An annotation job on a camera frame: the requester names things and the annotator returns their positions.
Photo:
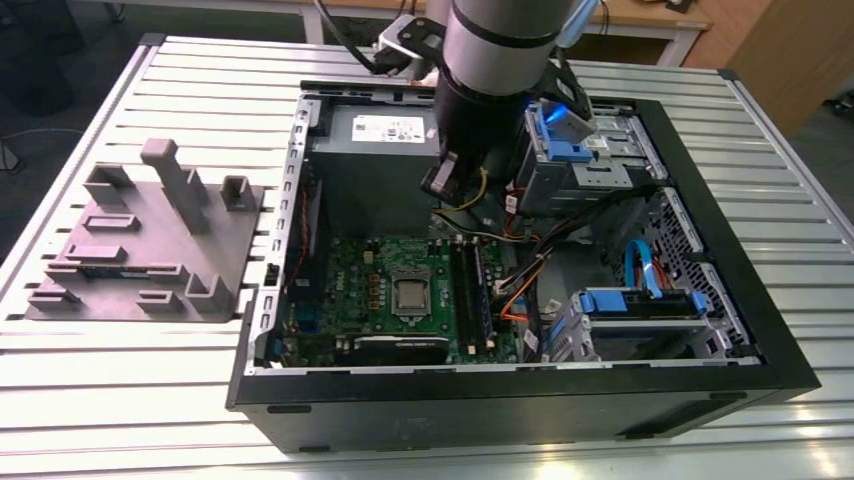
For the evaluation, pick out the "grey power supply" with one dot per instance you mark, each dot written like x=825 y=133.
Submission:
x=374 y=185

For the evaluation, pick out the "pale blue disk carrier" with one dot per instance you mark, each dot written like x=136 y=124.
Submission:
x=560 y=342

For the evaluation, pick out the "wooden desk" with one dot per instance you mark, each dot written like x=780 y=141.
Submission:
x=668 y=22

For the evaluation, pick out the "blue plastic drive latch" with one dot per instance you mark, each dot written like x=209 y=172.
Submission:
x=564 y=152

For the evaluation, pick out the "silver CPU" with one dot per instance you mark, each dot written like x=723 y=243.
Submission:
x=409 y=295

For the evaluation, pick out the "wooden cabinet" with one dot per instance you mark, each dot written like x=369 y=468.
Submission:
x=788 y=60

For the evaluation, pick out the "black PC case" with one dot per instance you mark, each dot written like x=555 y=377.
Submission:
x=508 y=400

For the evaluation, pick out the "metal drive cage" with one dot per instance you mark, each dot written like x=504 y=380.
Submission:
x=601 y=180

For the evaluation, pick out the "dark RAM stick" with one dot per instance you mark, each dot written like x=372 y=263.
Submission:
x=114 y=273

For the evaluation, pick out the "grey camera bracket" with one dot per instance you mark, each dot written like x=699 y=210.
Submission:
x=408 y=37

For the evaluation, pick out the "grey parts rack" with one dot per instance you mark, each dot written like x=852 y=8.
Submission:
x=161 y=240

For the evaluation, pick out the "green motherboard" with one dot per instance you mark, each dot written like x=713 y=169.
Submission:
x=348 y=300

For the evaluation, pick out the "metal disk bay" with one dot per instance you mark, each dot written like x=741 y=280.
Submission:
x=641 y=325

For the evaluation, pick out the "black graphics card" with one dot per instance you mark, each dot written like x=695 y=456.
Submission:
x=401 y=347

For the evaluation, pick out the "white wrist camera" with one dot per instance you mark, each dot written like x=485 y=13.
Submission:
x=571 y=122

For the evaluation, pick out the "black RAM slot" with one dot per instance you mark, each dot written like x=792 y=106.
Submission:
x=461 y=295
x=482 y=295

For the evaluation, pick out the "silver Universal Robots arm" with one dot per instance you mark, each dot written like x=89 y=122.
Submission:
x=494 y=50

